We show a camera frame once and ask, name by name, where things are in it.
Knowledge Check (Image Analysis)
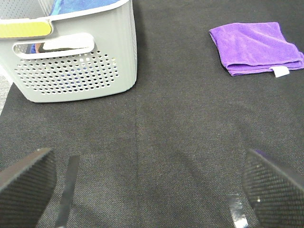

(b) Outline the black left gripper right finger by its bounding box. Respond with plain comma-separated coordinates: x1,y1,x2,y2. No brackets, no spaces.
242,150,304,228

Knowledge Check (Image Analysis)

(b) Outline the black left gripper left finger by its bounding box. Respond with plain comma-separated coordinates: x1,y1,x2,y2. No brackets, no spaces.
0,148,57,228

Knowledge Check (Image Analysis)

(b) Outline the purple towel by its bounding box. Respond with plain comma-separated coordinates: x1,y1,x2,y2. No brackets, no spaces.
209,22,304,76

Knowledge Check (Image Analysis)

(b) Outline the black table cloth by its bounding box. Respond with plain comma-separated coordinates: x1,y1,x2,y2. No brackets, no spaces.
0,0,304,228

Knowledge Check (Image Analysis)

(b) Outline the grey perforated plastic basket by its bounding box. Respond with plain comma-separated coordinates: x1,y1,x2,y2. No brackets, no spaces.
0,0,137,103

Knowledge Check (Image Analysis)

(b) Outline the blue towel in basket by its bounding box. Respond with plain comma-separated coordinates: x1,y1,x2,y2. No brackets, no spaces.
50,0,117,16

